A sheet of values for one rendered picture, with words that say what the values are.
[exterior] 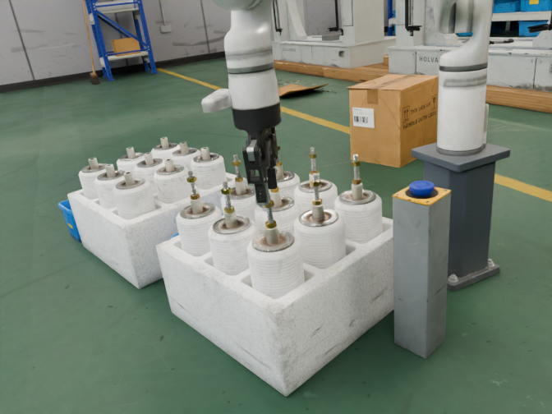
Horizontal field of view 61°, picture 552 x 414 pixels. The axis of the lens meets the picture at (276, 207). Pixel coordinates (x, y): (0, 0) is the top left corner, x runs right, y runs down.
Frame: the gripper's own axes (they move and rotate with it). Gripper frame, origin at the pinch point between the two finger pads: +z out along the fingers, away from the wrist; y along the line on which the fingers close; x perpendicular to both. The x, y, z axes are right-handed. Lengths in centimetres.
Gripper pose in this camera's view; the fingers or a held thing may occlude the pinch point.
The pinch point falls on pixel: (266, 189)
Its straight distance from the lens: 77.5
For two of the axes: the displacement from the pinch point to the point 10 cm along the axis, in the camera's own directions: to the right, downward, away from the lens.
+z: 1.1, 9.1, 3.9
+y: 1.8, -4.1, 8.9
